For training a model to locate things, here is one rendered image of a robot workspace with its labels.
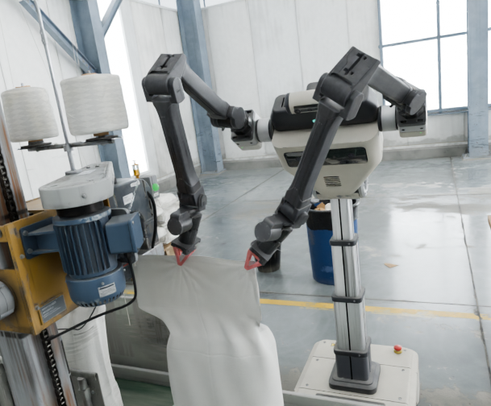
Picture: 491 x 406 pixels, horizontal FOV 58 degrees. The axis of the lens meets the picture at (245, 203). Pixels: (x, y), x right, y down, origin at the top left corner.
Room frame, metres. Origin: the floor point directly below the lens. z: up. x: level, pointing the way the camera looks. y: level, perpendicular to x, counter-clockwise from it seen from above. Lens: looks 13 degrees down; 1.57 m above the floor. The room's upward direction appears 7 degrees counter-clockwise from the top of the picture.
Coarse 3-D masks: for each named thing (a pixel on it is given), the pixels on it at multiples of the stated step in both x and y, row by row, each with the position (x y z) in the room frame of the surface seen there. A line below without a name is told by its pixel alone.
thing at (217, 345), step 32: (160, 256) 1.46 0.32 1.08; (192, 256) 1.41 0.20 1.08; (160, 288) 1.47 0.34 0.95; (192, 288) 1.41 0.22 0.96; (224, 288) 1.34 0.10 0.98; (256, 288) 1.28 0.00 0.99; (192, 320) 1.39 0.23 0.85; (224, 320) 1.34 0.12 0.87; (256, 320) 1.29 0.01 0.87; (192, 352) 1.34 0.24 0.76; (224, 352) 1.29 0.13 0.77; (256, 352) 1.27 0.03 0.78; (192, 384) 1.34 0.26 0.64; (224, 384) 1.29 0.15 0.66; (256, 384) 1.26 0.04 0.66
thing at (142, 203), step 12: (120, 180) 1.58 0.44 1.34; (144, 180) 1.62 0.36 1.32; (120, 192) 1.49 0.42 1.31; (132, 192) 1.54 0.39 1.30; (144, 192) 1.61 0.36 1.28; (120, 204) 1.48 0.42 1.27; (132, 204) 1.53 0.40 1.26; (144, 204) 1.59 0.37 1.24; (144, 216) 1.58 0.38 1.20; (144, 228) 1.58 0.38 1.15; (156, 240) 1.63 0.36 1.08
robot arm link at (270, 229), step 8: (272, 216) 1.20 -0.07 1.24; (280, 216) 1.22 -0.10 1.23; (304, 216) 1.19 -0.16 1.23; (256, 224) 1.19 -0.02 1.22; (264, 224) 1.17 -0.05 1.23; (272, 224) 1.16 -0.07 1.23; (280, 224) 1.18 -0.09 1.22; (288, 224) 1.20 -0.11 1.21; (296, 224) 1.20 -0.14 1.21; (256, 232) 1.18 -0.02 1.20; (264, 232) 1.16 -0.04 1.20; (272, 232) 1.16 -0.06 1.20; (280, 232) 1.19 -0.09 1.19; (264, 240) 1.16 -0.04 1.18; (272, 240) 1.18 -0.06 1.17
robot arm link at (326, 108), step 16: (320, 80) 1.08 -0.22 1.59; (320, 96) 1.08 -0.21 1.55; (352, 96) 1.02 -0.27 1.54; (320, 112) 1.08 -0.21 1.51; (336, 112) 1.04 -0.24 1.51; (352, 112) 1.04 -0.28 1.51; (320, 128) 1.08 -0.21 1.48; (336, 128) 1.10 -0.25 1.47; (320, 144) 1.09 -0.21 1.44; (304, 160) 1.14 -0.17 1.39; (320, 160) 1.13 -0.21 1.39; (304, 176) 1.15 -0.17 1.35; (288, 192) 1.20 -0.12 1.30; (304, 192) 1.16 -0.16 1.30; (288, 208) 1.21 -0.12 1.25; (304, 208) 1.19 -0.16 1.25
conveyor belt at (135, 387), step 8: (120, 384) 1.78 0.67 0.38; (128, 384) 1.77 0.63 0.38; (136, 384) 1.76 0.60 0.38; (144, 384) 1.76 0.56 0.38; (152, 384) 1.75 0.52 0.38; (120, 392) 1.72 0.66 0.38; (128, 392) 1.71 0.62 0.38; (136, 392) 1.71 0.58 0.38; (144, 392) 1.70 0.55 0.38; (152, 392) 1.69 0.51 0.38; (160, 392) 1.68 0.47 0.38; (168, 392) 1.68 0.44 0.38; (128, 400) 1.66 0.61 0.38; (136, 400) 1.65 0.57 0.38; (144, 400) 1.64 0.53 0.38; (152, 400) 1.64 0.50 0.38; (160, 400) 1.63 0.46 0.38; (168, 400) 1.62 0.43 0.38
